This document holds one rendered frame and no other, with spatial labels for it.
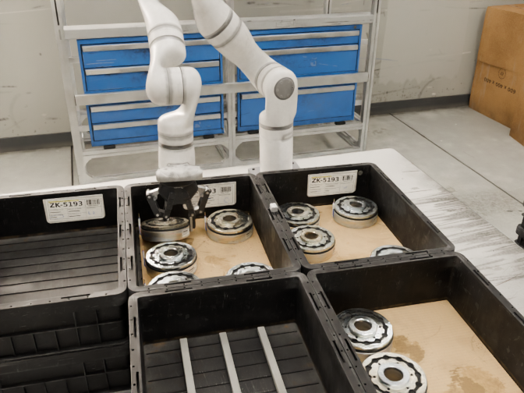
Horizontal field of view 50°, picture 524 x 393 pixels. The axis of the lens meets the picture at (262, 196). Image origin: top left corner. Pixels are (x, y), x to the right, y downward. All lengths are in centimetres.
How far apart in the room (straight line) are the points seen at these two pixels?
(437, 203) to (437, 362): 83
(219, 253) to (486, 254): 71
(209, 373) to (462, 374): 41
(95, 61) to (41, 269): 187
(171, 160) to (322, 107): 226
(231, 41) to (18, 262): 68
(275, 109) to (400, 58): 309
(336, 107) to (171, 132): 233
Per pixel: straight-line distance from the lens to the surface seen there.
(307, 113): 330
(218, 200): 132
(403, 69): 454
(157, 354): 99
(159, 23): 116
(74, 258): 125
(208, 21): 133
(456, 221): 168
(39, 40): 383
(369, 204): 135
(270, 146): 151
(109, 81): 300
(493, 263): 153
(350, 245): 125
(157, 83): 108
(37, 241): 133
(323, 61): 325
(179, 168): 112
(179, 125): 111
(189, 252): 116
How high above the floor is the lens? 150
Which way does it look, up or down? 28 degrees down
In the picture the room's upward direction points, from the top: 1 degrees clockwise
